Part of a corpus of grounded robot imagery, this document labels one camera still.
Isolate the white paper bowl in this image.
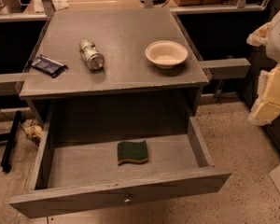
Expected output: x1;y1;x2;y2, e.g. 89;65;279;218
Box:
145;40;189;69

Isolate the green yellow sponge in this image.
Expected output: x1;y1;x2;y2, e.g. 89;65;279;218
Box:
117;141;148;165

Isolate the dark blue snack packet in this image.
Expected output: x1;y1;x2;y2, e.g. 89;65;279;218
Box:
31;54;68;78

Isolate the black pole on floor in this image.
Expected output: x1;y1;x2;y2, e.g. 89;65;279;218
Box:
1;110;21;173

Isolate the crumpled beige object on floor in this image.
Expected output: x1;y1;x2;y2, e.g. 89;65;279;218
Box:
24;125;43;140

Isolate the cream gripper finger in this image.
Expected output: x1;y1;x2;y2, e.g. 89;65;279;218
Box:
248;63;280;126
246;21;271;47

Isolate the grey open top drawer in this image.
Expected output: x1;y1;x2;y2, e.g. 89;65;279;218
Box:
8;105;233;220

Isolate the grey wooden cabinet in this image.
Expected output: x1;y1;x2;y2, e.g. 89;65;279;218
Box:
20;8;207;134

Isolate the crushed silver soda can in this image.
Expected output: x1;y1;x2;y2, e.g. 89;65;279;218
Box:
79;39;105;70

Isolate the grey side rail left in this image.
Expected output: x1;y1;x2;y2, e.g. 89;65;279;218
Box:
0;73;27;96

